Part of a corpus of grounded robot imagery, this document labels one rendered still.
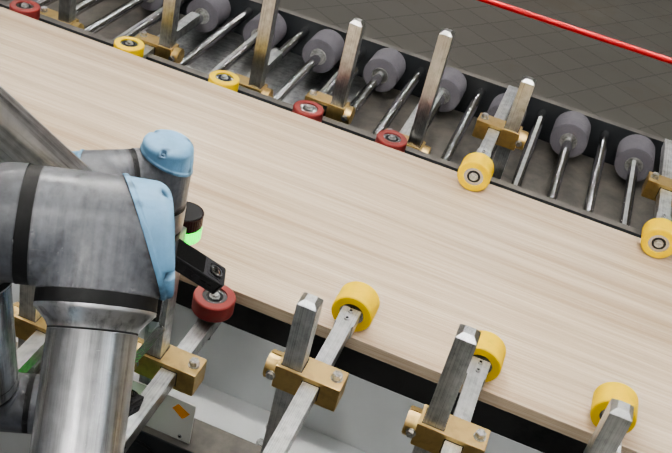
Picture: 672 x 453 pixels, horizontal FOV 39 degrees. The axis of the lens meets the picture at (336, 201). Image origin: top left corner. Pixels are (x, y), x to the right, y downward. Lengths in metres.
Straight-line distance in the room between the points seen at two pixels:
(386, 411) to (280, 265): 0.35
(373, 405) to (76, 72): 1.13
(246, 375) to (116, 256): 1.10
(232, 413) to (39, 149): 0.98
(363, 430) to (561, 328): 0.45
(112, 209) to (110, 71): 1.60
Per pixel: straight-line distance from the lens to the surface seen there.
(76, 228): 0.90
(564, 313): 2.04
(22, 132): 1.13
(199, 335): 1.79
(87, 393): 0.91
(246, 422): 1.98
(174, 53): 2.73
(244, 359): 1.95
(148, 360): 1.73
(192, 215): 1.59
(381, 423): 1.93
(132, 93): 2.41
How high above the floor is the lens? 2.08
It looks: 34 degrees down
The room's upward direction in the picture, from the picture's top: 14 degrees clockwise
